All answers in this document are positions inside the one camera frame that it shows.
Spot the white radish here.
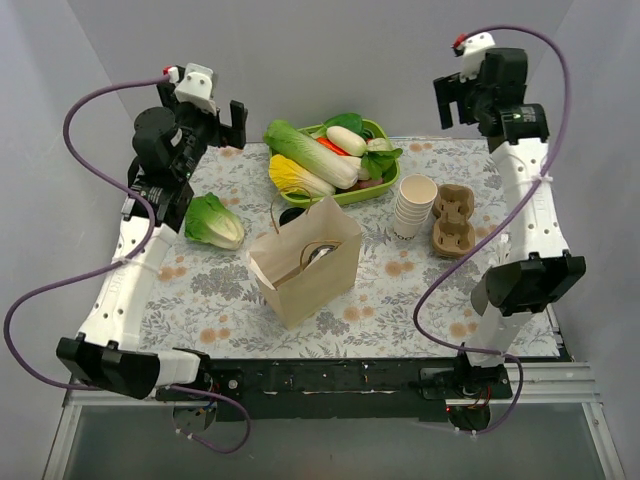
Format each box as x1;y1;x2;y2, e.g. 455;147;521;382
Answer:
326;126;367;157

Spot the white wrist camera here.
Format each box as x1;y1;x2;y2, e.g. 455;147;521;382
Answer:
174;63;218;116
452;32;495;83

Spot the green napa cabbage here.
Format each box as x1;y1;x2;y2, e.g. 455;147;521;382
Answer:
263;120;358;190

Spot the stack of white paper cups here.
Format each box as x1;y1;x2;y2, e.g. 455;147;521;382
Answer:
393;174;438;240

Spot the black base bar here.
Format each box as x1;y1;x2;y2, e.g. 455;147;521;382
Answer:
155;358;515;422

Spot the green bok choy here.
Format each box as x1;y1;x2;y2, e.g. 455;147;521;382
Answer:
321;113;403;180

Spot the brown paper takeout bag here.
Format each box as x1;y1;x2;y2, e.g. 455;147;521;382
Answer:
247;196;362;330

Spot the small green lettuce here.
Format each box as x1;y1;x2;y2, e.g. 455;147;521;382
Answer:
185;193;245;250

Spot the orange carrot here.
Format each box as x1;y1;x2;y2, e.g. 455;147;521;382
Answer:
316;137;348;156

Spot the brown pulp cup carrier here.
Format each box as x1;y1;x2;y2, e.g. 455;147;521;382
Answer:
432;184;476;258

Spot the floral table mat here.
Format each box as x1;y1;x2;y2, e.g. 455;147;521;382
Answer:
139;138;506;359

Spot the aluminium frame rail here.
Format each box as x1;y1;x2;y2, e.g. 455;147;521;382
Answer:
419;363;626;480

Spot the green plastic tray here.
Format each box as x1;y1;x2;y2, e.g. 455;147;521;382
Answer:
281;118;400;207

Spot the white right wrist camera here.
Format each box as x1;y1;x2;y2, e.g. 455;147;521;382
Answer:
452;32;495;83

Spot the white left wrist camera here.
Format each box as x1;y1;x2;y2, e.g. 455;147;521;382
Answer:
174;63;218;116

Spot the black plastic cup lid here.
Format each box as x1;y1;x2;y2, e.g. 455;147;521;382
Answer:
308;244;336;265

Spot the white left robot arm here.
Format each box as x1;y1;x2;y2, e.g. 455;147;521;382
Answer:
56;73;247;400

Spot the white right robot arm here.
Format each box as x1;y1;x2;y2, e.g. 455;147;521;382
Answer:
431;35;586;398

